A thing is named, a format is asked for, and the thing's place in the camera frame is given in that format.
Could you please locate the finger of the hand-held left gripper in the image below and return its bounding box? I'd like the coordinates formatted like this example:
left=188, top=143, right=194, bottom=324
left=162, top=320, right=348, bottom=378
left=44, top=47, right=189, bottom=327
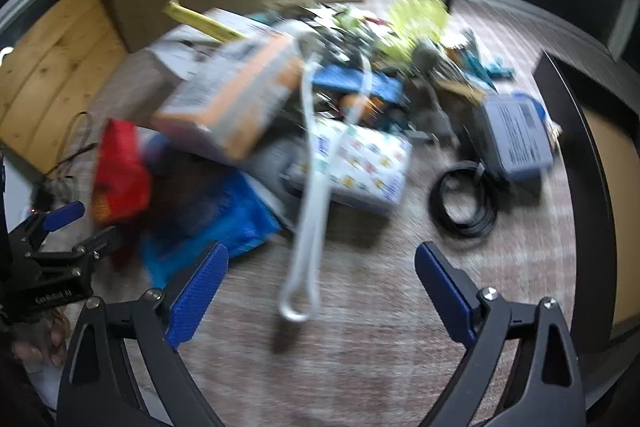
left=25, top=227, right=123, bottom=278
left=10, top=201, right=86, bottom=254

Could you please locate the blue round case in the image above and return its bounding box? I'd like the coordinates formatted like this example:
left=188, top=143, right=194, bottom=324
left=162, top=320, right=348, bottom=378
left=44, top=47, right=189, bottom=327
left=515, top=92, right=547, bottom=120

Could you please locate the blue phone stand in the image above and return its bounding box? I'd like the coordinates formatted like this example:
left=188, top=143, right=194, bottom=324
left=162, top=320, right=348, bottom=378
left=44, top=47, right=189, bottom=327
left=312, top=64, right=401, bottom=102

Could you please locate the plaid cloth desktop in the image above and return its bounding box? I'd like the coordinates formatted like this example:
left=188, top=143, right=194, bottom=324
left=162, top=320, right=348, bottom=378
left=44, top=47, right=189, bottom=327
left=65, top=0, right=601, bottom=427

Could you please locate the grey fuzzy ball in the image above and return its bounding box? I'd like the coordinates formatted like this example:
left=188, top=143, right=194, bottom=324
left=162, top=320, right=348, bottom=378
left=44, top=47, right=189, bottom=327
left=412, top=42, right=442, bottom=74

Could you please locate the thick white USB cable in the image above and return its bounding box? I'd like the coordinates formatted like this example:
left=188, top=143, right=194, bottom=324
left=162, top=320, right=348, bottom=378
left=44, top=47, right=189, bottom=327
left=279, top=22, right=376, bottom=323

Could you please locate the black storage box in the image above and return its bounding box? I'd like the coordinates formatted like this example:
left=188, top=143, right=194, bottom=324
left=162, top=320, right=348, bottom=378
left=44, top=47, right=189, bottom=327
left=535, top=49, right=628, bottom=353

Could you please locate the teal clothes peg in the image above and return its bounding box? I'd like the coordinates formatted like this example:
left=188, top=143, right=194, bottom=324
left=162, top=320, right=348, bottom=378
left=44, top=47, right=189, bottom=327
left=465, top=51, right=516, bottom=81

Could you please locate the grey sachet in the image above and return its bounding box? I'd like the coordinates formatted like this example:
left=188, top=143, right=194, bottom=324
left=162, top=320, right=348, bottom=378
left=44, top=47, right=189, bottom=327
left=481, top=94, right=555, bottom=181

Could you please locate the orange figure keychain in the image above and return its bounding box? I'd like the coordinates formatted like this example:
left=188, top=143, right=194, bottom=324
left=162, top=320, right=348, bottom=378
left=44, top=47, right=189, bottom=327
left=340, top=92, right=382, bottom=124

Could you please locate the orange cardboard box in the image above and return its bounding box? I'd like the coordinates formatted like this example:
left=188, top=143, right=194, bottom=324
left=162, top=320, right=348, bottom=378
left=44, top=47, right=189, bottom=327
left=152, top=32, right=306, bottom=162

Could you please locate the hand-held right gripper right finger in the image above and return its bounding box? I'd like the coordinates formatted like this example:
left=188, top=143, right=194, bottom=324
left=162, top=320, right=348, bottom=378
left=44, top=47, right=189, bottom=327
left=407, top=242, right=587, bottom=427

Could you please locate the person's left hand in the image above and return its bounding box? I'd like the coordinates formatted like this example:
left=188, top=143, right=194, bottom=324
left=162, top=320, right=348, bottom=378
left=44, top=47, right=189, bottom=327
left=11, top=313, right=69, bottom=367

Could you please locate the black coiled cable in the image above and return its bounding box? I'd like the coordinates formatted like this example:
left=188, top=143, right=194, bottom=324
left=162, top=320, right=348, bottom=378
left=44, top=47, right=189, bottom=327
left=429, top=161, right=499, bottom=238

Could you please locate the red foil packet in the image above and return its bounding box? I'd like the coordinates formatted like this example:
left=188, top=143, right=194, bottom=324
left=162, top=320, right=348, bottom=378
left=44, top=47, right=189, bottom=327
left=92, top=119, right=152, bottom=226

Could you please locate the patterned white tissue pack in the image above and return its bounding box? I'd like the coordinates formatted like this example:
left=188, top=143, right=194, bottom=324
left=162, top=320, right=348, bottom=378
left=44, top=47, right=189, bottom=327
left=290, top=119, right=413, bottom=215

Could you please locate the blue snack packet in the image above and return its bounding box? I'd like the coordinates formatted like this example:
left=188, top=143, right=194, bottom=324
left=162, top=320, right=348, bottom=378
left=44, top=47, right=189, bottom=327
left=142, top=172, right=282, bottom=288

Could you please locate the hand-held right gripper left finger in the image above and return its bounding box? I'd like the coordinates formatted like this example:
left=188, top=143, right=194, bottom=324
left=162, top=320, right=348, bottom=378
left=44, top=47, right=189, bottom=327
left=56, top=242, right=230, bottom=427

